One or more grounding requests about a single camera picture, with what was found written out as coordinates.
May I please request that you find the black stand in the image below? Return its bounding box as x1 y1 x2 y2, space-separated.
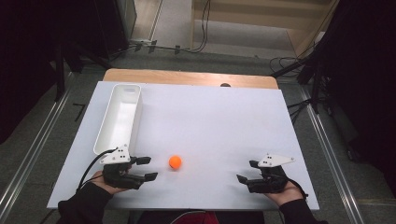
270 54 332 115
53 38 114 104

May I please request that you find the wooden table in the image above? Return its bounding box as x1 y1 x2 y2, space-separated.
102 68 280 91

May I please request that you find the orange ball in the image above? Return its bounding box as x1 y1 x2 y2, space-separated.
168 155 183 171

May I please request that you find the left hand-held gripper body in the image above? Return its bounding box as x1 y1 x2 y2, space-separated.
99 143 146 190

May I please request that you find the white oblong plastic bin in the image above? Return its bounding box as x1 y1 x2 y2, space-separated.
92 83 144 157

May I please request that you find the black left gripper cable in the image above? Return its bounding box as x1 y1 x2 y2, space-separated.
76 147 119 192

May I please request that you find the metal floor rail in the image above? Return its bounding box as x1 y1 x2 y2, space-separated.
297 84 366 224
0 72 76 216

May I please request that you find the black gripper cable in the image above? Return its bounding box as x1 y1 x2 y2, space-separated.
76 147 119 192
284 175 309 200

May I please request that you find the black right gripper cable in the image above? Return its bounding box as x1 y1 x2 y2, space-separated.
284 175 309 200

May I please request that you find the white board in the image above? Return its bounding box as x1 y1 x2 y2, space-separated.
46 80 321 212

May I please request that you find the person's right hand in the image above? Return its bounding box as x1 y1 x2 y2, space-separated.
262 174 305 207

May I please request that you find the person's left hand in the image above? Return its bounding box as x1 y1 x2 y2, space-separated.
90 163 133 196

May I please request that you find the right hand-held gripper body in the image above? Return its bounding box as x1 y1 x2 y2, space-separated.
247 153 296 194

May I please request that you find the dark cabinet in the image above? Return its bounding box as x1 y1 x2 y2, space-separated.
92 0 138 61

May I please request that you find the black curtain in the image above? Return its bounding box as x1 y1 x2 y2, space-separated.
300 0 396 200
0 0 104 145

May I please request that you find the black floor cable bundle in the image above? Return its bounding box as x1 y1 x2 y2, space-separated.
268 55 312 76

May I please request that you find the person's red and dark clothing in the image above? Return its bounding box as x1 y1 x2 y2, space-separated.
136 210 265 224

